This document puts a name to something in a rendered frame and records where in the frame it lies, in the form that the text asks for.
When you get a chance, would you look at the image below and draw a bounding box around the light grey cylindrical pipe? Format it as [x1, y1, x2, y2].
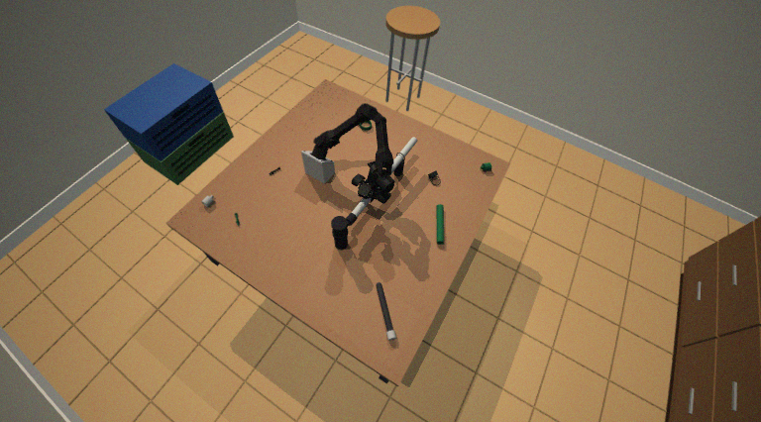
[352, 137, 417, 218]

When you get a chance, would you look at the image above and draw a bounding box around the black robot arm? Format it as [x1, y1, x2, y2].
[310, 103, 395, 199]

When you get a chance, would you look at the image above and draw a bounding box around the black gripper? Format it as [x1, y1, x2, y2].
[351, 174, 391, 204]

